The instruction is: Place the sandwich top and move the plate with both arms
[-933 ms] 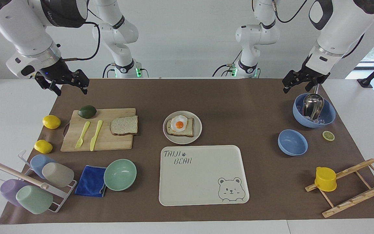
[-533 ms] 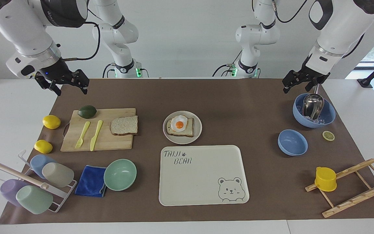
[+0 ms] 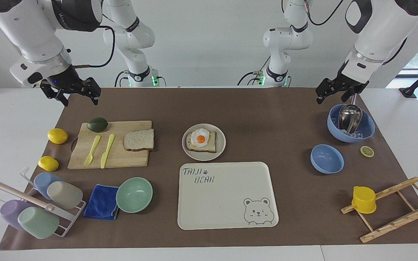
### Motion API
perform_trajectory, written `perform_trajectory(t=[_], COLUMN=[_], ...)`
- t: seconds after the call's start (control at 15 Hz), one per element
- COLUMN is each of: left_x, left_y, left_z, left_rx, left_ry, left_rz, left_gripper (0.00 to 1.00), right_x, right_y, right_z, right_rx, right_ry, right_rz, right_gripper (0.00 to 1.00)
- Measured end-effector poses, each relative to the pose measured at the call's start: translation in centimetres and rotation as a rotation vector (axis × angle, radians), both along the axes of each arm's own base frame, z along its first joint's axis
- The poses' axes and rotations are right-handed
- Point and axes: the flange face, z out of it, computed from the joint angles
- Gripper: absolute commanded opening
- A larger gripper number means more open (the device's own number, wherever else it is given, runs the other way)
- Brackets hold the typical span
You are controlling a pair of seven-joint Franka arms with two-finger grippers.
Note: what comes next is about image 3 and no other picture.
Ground green avocado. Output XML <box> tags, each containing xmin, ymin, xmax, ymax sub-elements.
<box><xmin>87</xmin><ymin>117</ymin><xmax>108</xmax><ymax>133</ymax></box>

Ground green cup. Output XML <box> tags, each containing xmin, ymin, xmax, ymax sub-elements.
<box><xmin>17</xmin><ymin>206</ymin><xmax>60</xmax><ymax>240</ymax></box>

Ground large blue bowl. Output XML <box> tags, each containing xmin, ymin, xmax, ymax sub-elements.
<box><xmin>327</xmin><ymin>104</ymin><xmax>376</xmax><ymax>144</ymax></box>

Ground green bowl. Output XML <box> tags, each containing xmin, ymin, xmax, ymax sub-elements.
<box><xmin>116</xmin><ymin>177</ymin><xmax>153</xmax><ymax>214</ymax></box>

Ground yellow cup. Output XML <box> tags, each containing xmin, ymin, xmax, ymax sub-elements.
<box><xmin>351</xmin><ymin>185</ymin><xmax>377</xmax><ymax>215</ymax></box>

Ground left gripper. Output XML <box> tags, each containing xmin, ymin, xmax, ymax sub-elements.
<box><xmin>315</xmin><ymin>62</ymin><xmax>370</xmax><ymax>105</ymax></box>

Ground yellow plastic knife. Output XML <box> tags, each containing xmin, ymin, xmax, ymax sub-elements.
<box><xmin>100</xmin><ymin>133</ymin><xmax>116</xmax><ymax>169</ymax></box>

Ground fried egg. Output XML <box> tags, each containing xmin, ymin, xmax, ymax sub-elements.
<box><xmin>190</xmin><ymin>128</ymin><xmax>210</xmax><ymax>148</ymax></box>

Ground white wire cup rack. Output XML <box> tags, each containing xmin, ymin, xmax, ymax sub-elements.
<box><xmin>0</xmin><ymin>167</ymin><xmax>87</xmax><ymax>238</ymax></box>

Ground wooden folding rack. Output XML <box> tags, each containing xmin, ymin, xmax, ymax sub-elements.
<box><xmin>340</xmin><ymin>169</ymin><xmax>418</xmax><ymax>244</ymax></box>

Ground yellow plastic fork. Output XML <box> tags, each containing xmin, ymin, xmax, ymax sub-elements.
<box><xmin>83</xmin><ymin>135</ymin><xmax>102</xmax><ymax>167</ymax></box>

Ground small blue bowl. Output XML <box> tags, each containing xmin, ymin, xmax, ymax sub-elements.
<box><xmin>310</xmin><ymin>144</ymin><xmax>345</xmax><ymax>175</ymax></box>

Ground metal scoop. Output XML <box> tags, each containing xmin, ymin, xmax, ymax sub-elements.
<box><xmin>338</xmin><ymin>93</ymin><xmax>363</xmax><ymax>135</ymax></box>

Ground black cable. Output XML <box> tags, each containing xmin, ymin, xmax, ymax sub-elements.
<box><xmin>114</xmin><ymin>70</ymin><xmax>130</xmax><ymax>88</ymax></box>
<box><xmin>237</xmin><ymin>54</ymin><xmax>272</xmax><ymax>87</ymax></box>
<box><xmin>382</xmin><ymin>36</ymin><xmax>408</xmax><ymax>66</ymax></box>
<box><xmin>72</xmin><ymin>25</ymin><xmax>116</xmax><ymax>70</ymax></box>
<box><xmin>303</xmin><ymin>0</ymin><xmax>344</xmax><ymax>26</ymax></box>

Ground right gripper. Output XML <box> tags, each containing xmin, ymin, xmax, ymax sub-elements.
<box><xmin>41</xmin><ymin>65</ymin><xmax>102</xmax><ymax>107</ymax></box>

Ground cream tray with bear print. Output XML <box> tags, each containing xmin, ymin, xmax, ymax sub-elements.
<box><xmin>177</xmin><ymin>162</ymin><xmax>279</xmax><ymax>231</ymax></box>

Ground yellow lemon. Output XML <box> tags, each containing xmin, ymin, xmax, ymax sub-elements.
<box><xmin>47</xmin><ymin>128</ymin><xmax>69</xmax><ymax>145</ymax></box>
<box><xmin>38</xmin><ymin>156</ymin><xmax>60</xmax><ymax>172</ymax></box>

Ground blue cloth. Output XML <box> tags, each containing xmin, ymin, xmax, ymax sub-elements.
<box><xmin>83</xmin><ymin>184</ymin><xmax>120</xmax><ymax>221</ymax></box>

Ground toasted bread slice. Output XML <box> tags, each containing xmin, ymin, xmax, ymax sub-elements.
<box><xmin>185</xmin><ymin>131</ymin><xmax>217</xmax><ymax>154</ymax></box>

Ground wooden cutting board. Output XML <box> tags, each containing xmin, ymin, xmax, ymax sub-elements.
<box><xmin>67</xmin><ymin>120</ymin><xmax>153</xmax><ymax>170</ymax></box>

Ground round beige plate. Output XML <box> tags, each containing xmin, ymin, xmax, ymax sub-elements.
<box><xmin>182</xmin><ymin>124</ymin><xmax>226</xmax><ymax>162</ymax></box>

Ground beige cup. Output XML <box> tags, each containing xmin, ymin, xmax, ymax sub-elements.
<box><xmin>46</xmin><ymin>181</ymin><xmax>84</xmax><ymax>210</ymax></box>

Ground purple cup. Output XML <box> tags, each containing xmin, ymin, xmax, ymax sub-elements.
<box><xmin>0</xmin><ymin>199</ymin><xmax>35</xmax><ymax>231</ymax></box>

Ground plain bread slice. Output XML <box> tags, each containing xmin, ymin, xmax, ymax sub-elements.
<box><xmin>123</xmin><ymin>128</ymin><xmax>155</xmax><ymax>152</ymax></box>

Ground blue cup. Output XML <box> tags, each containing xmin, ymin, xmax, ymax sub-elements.
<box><xmin>33</xmin><ymin>172</ymin><xmax>65</xmax><ymax>200</ymax></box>

